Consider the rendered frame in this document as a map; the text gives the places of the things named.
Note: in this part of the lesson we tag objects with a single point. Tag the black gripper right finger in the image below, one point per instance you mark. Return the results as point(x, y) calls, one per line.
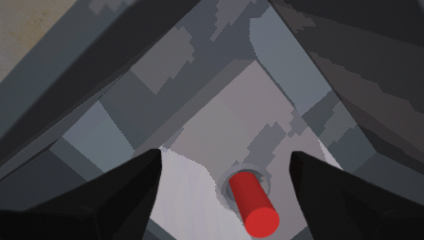
point(340, 206)

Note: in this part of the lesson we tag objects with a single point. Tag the light grey plate with hole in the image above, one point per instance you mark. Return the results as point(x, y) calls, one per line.
point(240, 121)

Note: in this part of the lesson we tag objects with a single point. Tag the red peg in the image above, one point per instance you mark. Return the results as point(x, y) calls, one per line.
point(258, 214)

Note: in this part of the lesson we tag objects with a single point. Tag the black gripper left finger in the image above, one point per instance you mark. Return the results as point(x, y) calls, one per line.
point(116, 205)

